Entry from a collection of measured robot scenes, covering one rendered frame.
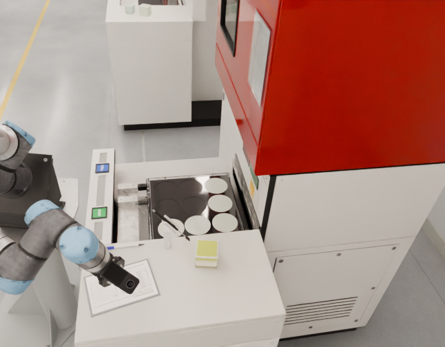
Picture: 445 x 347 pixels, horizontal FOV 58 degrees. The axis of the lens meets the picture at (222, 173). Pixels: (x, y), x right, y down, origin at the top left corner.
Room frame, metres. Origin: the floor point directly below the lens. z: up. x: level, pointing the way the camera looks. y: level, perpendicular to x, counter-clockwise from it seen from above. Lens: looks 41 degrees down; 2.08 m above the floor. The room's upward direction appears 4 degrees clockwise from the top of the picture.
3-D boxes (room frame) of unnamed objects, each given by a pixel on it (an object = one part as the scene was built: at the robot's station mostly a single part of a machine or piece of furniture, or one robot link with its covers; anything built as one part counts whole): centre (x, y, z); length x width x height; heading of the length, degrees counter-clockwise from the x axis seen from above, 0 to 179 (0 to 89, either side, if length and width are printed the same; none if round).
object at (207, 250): (0.84, 0.03, 1.00); 0.07 x 0.07 x 0.07; 2
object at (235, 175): (1.23, -0.10, 0.89); 0.44 x 0.02 x 0.10; 13
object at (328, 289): (1.48, -0.40, 0.41); 0.82 x 0.71 x 0.82; 13
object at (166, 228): (0.90, 0.16, 1.03); 0.06 x 0.04 x 0.13; 103
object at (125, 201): (1.16, 0.38, 0.89); 0.08 x 0.03 x 0.03; 103
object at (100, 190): (1.15, 0.47, 0.89); 0.55 x 0.09 x 0.14; 13
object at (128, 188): (1.24, 0.39, 0.89); 0.08 x 0.03 x 0.03; 103
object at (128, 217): (1.09, 0.36, 0.87); 0.36 x 0.08 x 0.03; 13
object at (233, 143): (1.40, -0.07, 1.02); 0.82 x 0.03 x 0.40; 13
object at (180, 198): (1.17, 0.11, 0.90); 0.34 x 0.34 x 0.01; 13
